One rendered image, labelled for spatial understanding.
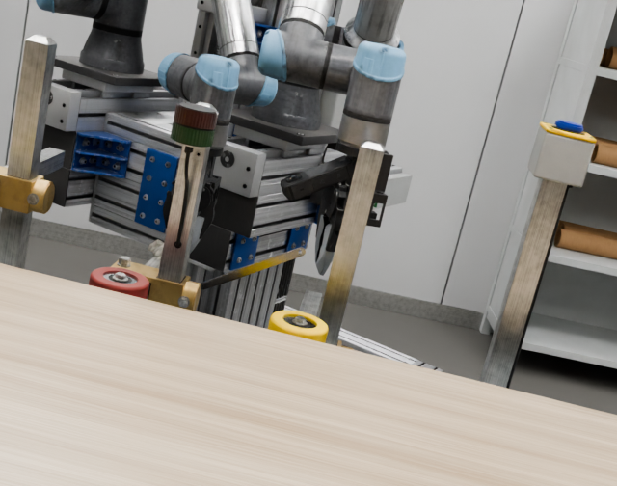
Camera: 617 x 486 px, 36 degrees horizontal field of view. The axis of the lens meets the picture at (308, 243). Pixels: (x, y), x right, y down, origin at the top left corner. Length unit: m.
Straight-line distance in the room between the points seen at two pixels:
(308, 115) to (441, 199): 2.25
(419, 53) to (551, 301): 1.26
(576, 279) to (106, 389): 3.56
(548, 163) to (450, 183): 2.85
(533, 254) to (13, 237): 0.77
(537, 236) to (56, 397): 0.73
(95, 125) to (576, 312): 2.77
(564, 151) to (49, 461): 0.81
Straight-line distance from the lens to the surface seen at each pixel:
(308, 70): 1.52
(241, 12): 1.86
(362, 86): 1.42
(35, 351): 1.08
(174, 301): 1.45
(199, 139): 1.33
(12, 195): 1.48
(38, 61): 1.44
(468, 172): 4.20
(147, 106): 2.38
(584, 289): 4.45
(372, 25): 1.93
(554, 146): 1.36
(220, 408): 1.01
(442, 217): 4.23
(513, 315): 1.43
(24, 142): 1.47
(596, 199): 4.34
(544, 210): 1.39
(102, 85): 2.25
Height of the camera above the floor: 1.35
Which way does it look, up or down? 15 degrees down
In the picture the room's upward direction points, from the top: 13 degrees clockwise
